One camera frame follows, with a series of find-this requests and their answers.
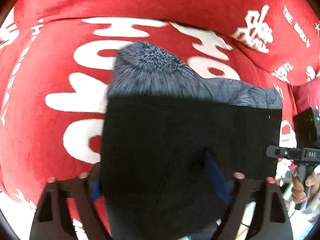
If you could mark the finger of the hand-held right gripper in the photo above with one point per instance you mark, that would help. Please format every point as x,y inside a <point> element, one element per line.
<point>282,152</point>

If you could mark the grey patterned pants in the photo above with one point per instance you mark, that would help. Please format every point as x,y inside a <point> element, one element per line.
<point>190,130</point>

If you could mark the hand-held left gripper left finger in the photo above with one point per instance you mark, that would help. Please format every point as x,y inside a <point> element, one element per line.
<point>95,187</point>

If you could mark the person's right hand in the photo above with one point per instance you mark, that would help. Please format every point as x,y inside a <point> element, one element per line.
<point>298,190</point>

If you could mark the dark red pillow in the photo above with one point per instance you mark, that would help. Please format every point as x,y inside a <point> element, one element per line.
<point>307,95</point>

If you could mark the red printed blanket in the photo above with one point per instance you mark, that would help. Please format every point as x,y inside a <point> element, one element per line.
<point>55,80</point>

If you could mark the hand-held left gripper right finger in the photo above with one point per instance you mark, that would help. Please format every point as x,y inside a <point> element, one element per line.
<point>220,180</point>

